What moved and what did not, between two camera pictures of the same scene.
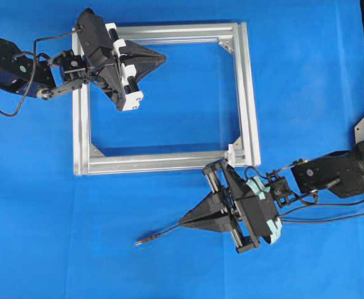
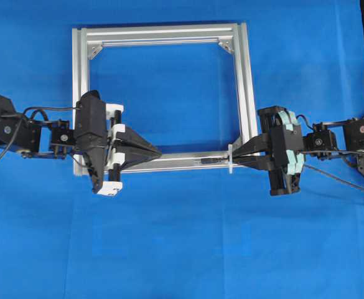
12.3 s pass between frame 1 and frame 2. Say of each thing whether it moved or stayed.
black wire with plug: moved
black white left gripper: moved
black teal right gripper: moved
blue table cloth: stayed
